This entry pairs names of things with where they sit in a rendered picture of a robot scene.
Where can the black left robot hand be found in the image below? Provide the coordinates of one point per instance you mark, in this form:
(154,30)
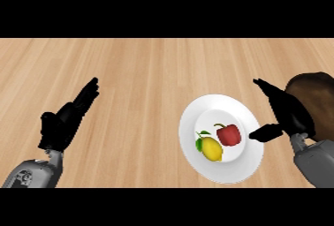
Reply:
(66,120)

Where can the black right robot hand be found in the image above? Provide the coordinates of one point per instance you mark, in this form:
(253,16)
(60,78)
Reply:
(289,113)

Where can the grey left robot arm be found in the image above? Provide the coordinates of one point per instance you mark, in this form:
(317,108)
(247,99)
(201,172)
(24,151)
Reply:
(37,173)

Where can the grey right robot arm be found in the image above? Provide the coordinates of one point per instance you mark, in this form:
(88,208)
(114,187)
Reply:
(314,160)

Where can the dark brown pan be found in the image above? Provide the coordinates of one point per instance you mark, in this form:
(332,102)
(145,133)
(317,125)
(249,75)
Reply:
(320,97)

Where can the red bell pepper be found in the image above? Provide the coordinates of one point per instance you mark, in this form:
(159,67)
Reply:
(230,136)

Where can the white round plate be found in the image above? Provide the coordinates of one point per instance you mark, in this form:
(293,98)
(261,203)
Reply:
(243,163)

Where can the yellow lemon with leaves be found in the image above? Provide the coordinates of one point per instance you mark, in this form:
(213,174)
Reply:
(212,149)

